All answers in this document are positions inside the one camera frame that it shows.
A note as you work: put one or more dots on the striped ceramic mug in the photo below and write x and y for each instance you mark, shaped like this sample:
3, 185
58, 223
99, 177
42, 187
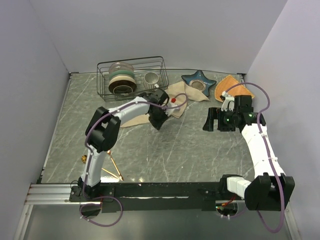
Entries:
151, 80

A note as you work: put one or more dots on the beige cloth napkin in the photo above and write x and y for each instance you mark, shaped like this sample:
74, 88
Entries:
177, 91

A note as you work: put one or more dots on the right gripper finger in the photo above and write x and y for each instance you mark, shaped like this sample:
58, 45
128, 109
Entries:
210, 124
213, 113

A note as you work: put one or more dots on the gold spoon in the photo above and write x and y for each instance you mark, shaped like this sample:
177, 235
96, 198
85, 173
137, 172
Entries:
84, 158

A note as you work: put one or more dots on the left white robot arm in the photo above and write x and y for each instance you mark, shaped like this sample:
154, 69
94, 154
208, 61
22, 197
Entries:
103, 129

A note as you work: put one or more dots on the dark brown bowl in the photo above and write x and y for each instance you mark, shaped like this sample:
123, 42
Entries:
122, 87

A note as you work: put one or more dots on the black wire dish rack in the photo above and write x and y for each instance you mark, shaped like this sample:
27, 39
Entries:
142, 65

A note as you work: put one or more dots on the green ceramic plate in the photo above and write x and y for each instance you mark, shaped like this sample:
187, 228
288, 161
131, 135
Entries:
120, 73

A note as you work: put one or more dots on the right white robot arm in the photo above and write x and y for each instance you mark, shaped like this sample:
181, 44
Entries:
271, 188

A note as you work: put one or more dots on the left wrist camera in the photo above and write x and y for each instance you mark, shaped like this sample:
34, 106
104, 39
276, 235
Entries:
172, 108

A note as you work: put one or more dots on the copper fork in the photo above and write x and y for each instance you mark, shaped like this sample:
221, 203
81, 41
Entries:
119, 176

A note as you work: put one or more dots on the blue star-shaped dish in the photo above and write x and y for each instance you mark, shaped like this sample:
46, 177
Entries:
199, 81

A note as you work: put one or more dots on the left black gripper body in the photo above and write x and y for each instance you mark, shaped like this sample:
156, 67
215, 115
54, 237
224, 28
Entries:
157, 118

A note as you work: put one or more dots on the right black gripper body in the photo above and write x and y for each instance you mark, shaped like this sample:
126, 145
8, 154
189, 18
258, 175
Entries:
227, 121

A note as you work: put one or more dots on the cream ceramic plate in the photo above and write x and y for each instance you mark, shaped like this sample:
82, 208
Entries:
122, 80

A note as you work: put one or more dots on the aluminium frame rail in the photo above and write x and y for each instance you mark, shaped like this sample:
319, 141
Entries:
42, 194

